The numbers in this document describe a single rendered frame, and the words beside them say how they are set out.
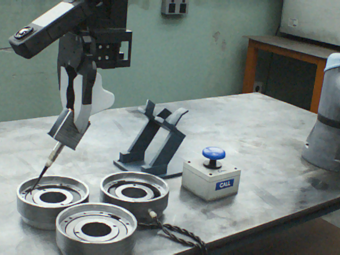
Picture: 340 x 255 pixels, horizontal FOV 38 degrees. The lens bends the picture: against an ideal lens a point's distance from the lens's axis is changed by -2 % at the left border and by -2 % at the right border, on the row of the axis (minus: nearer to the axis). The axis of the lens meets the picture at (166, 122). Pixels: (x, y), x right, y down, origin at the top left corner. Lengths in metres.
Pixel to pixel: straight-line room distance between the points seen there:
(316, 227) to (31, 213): 0.84
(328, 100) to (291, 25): 2.10
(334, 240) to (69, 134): 0.80
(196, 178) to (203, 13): 2.10
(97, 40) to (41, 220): 0.26
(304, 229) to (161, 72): 1.64
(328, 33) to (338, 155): 1.95
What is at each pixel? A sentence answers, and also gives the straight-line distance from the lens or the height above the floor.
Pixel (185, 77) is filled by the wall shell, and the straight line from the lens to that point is 2.89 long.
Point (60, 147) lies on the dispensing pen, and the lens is 0.74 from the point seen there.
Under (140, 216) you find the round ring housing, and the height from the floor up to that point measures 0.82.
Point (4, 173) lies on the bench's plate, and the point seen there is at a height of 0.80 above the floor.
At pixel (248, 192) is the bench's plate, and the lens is 0.89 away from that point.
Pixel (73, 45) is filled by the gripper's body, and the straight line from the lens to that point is 0.71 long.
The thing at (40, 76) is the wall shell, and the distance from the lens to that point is 2.43.
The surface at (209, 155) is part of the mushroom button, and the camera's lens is 0.83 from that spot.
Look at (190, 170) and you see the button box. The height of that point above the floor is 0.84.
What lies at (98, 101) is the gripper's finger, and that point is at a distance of 0.73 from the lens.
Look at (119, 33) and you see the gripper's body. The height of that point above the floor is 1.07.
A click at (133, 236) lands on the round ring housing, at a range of 0.65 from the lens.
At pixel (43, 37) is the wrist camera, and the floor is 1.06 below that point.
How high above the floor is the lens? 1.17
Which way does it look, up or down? 18 degrees down
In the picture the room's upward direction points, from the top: 5 degrees clockwise
